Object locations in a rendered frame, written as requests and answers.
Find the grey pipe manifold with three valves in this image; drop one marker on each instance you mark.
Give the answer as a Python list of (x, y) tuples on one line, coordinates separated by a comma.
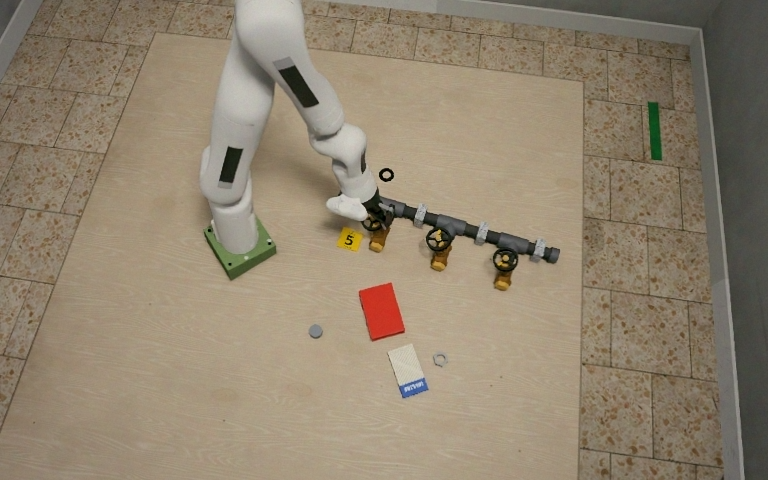
[(449, 227)]

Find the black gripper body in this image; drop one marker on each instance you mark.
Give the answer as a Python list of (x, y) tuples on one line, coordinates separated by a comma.
[(373, 203)]

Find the small grey hex nut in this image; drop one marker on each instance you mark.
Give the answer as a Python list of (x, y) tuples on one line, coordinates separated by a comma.
[(438, 354)]

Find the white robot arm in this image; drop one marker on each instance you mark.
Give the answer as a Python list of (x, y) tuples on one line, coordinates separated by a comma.
[(272, 33)]

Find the black rubber ring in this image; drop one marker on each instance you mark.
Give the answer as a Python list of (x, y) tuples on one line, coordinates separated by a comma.
[(386, 179)]

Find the grey round disc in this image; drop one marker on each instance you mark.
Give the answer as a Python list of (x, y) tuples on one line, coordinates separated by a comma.
[(315, 331)]

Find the red flat rectangular block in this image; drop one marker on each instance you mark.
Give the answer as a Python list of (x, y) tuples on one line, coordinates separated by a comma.
[(381, 311)]

